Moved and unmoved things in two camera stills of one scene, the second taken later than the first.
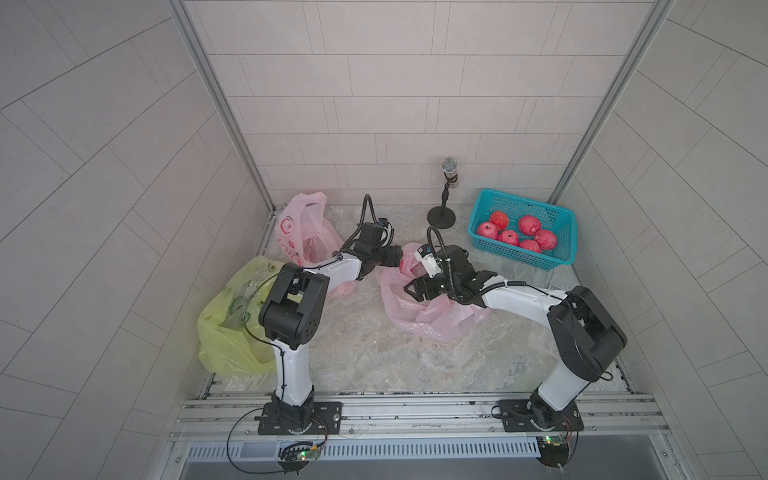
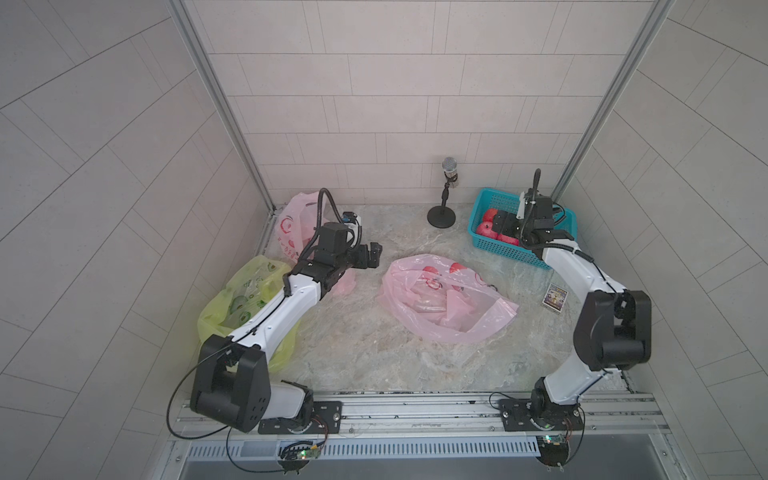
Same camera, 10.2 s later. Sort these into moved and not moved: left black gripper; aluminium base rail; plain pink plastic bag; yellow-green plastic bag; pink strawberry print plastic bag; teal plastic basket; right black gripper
Moved: left black gripper; plain pink plastic bag; right black gripper
Not moved: teal plastic basket; yellow-green plastic bag; pink strawberry print plastic bag; aluminium base rail
